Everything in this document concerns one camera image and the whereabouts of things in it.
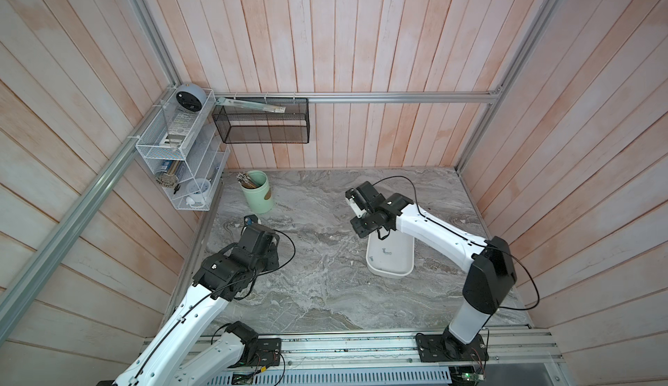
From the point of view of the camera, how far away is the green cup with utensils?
3.18ft

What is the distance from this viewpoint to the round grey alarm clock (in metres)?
0.81

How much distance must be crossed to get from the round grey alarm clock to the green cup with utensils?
10.5 inches
